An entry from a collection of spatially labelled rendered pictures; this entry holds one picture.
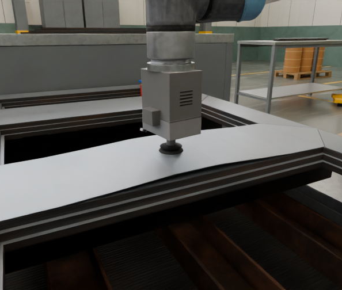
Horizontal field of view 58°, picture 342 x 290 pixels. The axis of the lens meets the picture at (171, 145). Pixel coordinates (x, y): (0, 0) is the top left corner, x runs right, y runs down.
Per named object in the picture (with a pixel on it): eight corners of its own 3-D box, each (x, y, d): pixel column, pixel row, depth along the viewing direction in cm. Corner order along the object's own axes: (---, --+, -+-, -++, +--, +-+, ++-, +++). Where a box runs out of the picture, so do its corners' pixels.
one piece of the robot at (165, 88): (121, 45, 48) (126, 143, 54) (151, 47, 41) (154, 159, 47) (173, 44, 53) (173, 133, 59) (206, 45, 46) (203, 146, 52)
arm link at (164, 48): (163, 31, 42) (135, 31, 48) (164, 65, 44) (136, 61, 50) (205, 31, 46) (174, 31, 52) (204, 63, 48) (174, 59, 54)
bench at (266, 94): (267, 115, 416) (275, 38, 382) (232, 106, 473) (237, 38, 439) (346, 102, 500) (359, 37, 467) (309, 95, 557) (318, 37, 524)
